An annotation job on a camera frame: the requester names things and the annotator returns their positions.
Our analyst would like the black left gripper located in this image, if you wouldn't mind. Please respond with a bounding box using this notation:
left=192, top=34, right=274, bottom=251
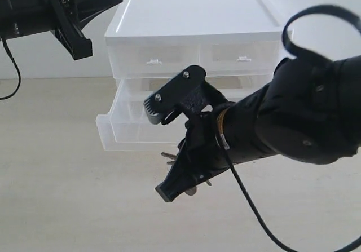
left=1, top=0, right=123, bottom=60

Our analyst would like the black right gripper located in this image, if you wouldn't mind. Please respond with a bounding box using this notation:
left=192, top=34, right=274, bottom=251
left=155, top=113, right=230, bottom=202

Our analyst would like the bunch of keys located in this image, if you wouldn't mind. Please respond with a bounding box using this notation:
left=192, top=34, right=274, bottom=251
left=155, top=152, right=213, bottom=202

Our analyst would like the clear wide drawer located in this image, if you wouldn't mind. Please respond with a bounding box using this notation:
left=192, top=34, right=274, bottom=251
left=96, top=75, right=270, bottom=151

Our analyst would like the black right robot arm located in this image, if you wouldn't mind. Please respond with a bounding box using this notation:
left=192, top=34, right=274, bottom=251
left=156, top=57, right=360, bottom=202

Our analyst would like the clear top left drawer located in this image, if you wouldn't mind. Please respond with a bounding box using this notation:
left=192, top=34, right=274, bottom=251
left=108, top=45, right=199, bottom=78

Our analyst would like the clear top right drawer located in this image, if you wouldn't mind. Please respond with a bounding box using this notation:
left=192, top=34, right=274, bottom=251
left=199, top=41, right=280, bottom=71

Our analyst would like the white plastic drawer cabinet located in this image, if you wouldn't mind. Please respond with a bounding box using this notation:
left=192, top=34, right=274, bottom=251
left=104, top=0, right=294, bottom=114

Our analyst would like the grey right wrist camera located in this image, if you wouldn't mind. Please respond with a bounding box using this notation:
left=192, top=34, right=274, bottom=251
left=143, top=65, right=230, bottom=125

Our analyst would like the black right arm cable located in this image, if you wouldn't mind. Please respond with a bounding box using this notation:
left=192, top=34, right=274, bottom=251
left=200, top=4, right=361, bottom=252

